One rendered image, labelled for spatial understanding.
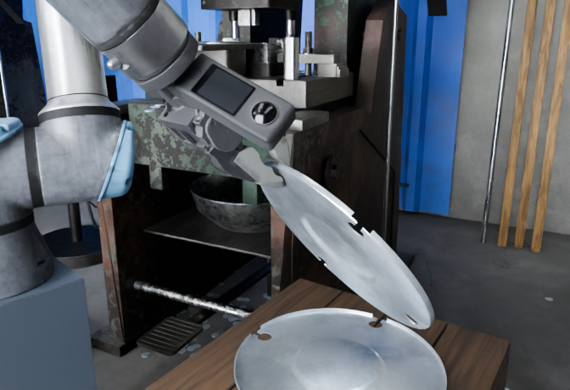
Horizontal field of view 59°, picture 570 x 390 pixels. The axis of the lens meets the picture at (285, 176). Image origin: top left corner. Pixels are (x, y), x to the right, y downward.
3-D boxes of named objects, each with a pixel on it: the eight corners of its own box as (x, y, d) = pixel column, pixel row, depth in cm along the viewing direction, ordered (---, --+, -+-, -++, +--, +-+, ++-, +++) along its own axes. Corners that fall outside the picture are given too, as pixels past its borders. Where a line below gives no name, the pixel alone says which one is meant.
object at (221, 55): (206, 111, 102) (203, 41, 99) (152, 107, 108) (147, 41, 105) (265, 98, 124) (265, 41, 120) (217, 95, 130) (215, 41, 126)
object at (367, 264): (469, 330, 49) (474, 323, 49) (257, 131, 54) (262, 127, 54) (391, 330, 77) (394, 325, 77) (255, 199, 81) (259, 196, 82)
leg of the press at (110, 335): (121, 359, 130) (85, -15, 106) (89, 347, 135) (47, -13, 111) (283, 236, 209) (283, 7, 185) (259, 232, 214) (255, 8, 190)
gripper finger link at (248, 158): (259, 175, 64) (217, 129, 59) (291, 186, 60) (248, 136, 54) (246, 195, 64) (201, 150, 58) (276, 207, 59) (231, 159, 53)
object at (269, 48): (267, 63, 121) (266, 42, 120) (215, 61, 128) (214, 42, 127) (284, 61, 129) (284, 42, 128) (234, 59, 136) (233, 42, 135)
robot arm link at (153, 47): (174, -12, 44) (115, 58, 42) (207, 28, 47) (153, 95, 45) (134, -7, 49) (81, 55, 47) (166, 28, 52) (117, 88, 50)
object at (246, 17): (253, 25, 123) (253, 9, 122) (236, 25, 126) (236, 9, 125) (259, 25, 126) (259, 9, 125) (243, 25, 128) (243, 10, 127)
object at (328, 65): (339, 77, 116) (341, 30, 114) (275, 75, 124) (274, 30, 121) (349, 75, 121) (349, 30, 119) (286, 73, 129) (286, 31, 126)
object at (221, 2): (271, 19, 116) (271, -8, 114) (198, 19, 124) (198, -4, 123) (300, 20, 129) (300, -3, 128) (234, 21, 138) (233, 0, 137)
